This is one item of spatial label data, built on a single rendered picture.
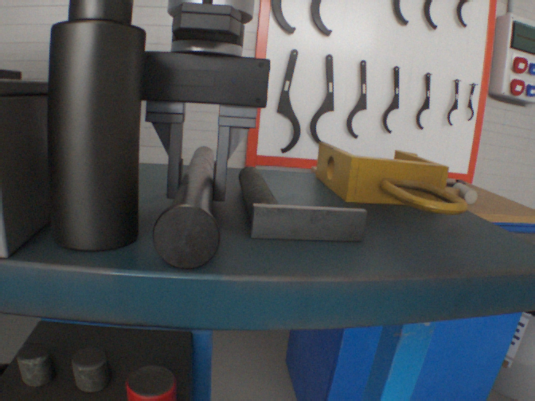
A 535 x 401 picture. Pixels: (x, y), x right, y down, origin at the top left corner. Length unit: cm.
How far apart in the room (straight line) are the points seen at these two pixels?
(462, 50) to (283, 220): 227
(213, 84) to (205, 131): 168
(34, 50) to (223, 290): 211
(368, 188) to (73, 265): 37
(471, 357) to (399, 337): 91
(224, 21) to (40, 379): 29
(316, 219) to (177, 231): 13
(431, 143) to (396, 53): 58
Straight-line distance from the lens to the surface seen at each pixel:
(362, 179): 51
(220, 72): 38
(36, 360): 24
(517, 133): 290
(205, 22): 32
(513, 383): 204
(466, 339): 141
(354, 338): 117
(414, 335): 61
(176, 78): 39
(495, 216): 123
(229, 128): 40
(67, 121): 29
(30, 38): 232
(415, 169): 54
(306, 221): 34
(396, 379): 65
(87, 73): 28
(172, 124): 40
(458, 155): 254
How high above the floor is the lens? 118
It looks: 15 degrees down
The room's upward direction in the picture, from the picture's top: 5 degrees clockwise
